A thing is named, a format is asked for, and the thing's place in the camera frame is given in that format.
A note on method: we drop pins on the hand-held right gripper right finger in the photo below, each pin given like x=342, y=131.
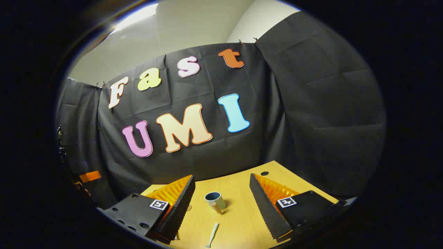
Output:
x=266, y=211

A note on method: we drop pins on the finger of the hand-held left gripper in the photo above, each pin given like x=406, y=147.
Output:
x=90, y=176

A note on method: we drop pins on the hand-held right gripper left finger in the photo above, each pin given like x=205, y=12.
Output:
x=180, y=211

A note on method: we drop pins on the round brown coaster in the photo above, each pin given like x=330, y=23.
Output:
x=189, y=208

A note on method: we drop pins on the pale green toothbrush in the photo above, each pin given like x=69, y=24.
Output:
x=213, y=233

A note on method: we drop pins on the wooden desktop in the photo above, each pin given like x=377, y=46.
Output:
x=238, y=214

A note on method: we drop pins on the black backdrop cloth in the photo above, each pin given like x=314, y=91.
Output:
x=207, y=155

